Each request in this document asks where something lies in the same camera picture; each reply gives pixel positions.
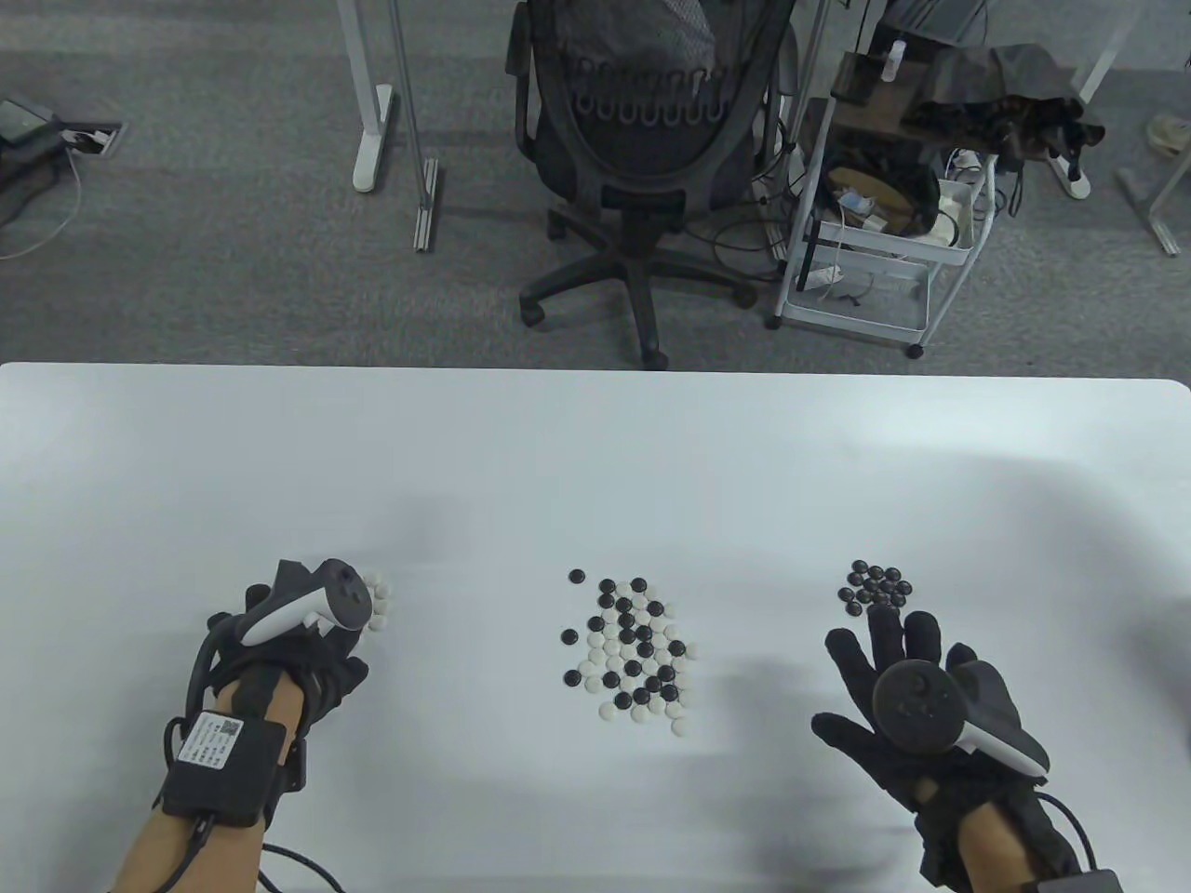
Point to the black wrist sensor box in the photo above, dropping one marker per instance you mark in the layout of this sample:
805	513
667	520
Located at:
1079	882
223	772

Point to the white power strip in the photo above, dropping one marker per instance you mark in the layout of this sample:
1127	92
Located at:
819	277

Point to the black mesh office chair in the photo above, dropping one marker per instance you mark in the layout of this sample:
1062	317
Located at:
642	158

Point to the group of black go stones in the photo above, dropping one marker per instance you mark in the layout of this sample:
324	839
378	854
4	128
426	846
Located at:
879	586

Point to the black phone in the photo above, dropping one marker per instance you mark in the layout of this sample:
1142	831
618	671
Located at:
856	79

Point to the beige shoe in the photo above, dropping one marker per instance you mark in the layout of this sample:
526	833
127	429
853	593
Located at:
1170	132

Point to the white power adapter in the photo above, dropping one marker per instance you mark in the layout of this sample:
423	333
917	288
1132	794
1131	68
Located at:
956	209

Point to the black crumpled cloth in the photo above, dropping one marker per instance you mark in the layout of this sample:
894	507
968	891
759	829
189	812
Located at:
1005	84

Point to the black right wrist sensor box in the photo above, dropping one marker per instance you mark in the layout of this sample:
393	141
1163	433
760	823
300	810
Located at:
1079	882

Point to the floor socket box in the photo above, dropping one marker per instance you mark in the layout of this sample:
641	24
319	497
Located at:
93	139

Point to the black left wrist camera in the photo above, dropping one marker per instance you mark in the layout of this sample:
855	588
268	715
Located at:
293	765

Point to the small white bottle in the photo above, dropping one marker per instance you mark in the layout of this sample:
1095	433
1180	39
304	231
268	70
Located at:
897	60

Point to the black left wrist sensor box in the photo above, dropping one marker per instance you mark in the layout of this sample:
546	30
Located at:
223	772

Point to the aluminium profile post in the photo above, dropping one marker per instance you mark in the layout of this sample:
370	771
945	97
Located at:
426	205

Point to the grey desk leg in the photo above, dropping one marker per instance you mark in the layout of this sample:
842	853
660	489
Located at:
1158	219

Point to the black and tan bag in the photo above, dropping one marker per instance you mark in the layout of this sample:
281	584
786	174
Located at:
916	200

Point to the person's left hand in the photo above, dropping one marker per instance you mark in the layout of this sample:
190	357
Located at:
335	674

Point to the white wheeled utility cart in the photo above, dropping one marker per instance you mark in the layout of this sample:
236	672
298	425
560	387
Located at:
893	312

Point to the person's right hand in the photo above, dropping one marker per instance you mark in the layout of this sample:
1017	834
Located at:
884	749

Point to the group of white go stones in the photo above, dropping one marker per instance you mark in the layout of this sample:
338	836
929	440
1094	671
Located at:
380	605

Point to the white slanted desk leg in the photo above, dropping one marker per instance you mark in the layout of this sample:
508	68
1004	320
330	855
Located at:
1103	56

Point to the person's left forearm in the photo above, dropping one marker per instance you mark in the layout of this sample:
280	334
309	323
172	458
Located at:
186	851

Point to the pile of mixed go stones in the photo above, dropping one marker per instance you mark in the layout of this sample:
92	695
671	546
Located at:
633	651

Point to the grey white right hand controller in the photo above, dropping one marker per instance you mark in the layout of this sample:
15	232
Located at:
914	707

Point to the dark grey left hand controller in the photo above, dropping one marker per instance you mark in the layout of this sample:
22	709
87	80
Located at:
349	595

